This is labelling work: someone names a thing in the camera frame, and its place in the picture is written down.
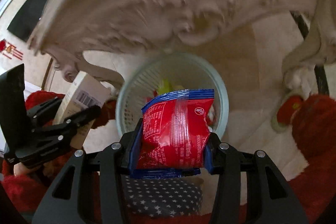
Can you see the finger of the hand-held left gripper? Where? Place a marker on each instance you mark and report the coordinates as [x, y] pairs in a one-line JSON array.
[[43, 111], [78, 119]]

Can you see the red fleece pajamas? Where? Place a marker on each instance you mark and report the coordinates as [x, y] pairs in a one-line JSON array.
[[315, 129]]

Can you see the black metal tube frame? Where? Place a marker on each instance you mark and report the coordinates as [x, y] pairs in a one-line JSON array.
[[321, 79]]

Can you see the red snack packet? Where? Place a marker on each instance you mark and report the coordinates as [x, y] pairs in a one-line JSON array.
[[173, 132]]

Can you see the cream cardboard box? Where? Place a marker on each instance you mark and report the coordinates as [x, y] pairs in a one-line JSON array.
[[78, 92]]

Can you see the red wall decoration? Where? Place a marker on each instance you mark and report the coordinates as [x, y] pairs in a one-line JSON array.
[[10, 50]]

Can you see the yellow-green wrapper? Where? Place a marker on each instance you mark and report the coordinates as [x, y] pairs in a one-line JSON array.
[[168, 86]]

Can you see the carved cream coffee table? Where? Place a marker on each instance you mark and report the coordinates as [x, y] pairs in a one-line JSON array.
[[157, 3]]

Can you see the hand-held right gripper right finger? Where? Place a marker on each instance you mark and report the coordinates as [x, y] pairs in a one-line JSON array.
[[210, 161]]

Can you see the black television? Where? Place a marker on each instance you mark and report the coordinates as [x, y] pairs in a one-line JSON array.
[[29, 14]]

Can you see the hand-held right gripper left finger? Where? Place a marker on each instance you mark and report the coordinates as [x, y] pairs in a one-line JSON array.
[[134, 150]]

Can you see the star-patterned navy cushion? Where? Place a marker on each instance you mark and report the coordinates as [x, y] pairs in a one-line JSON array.
[[162, 196]]

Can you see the pale green mesh wastebasket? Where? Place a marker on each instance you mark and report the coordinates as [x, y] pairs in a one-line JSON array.
[[141, 82]]

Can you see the person's left hand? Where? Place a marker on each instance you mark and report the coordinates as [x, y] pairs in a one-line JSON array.
[[19, 170]]

